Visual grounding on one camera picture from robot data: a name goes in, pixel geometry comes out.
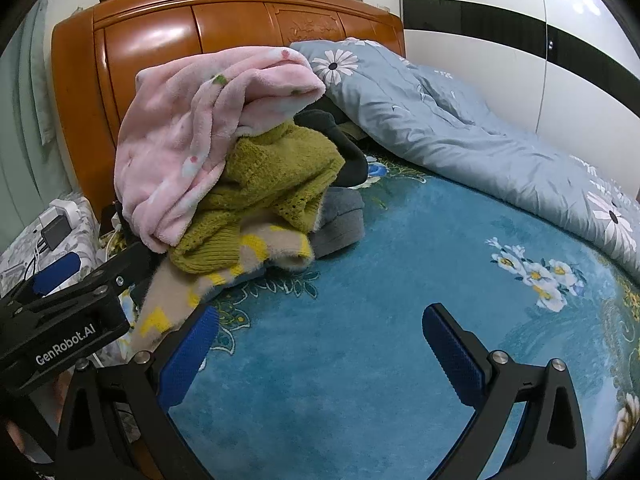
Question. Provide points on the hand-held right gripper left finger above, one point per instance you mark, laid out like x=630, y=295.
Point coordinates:
x=187, y=360

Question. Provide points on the grey-blue floral quilt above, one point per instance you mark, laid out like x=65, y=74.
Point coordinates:
x=450, y=125

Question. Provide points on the white wardrobe with black stripe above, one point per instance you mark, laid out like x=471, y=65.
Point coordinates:
x=475, y=85

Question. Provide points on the beige yellow fuzzy garment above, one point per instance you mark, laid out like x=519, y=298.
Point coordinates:
x=280, y=250

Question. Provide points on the white charger block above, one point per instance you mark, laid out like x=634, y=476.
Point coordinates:
x=65, y=209

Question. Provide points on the black power adapter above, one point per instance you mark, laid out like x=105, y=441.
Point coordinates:
x=56, y=232

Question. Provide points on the grey garment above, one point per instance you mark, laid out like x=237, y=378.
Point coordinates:
x=340, y=220

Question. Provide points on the olive green knit sweater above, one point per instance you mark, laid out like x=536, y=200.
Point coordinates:
x=280, y=170

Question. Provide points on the green curtain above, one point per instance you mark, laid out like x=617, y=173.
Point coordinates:
x=25, y=135

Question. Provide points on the wooden headboard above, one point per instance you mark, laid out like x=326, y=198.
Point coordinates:
x=150, y=45

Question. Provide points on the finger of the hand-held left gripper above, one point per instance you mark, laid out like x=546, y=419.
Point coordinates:
x=130, y=265
x=55, y=272

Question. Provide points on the pink fleece garment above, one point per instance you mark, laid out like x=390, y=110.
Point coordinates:
x=175, y=150

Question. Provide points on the teal floral plush blanket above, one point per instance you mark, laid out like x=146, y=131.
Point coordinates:
x=350, y=320

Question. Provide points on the black garment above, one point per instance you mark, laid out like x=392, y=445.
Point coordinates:
x=350, y=160

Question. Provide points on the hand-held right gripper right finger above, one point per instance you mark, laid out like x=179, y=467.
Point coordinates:
x=452, y=355

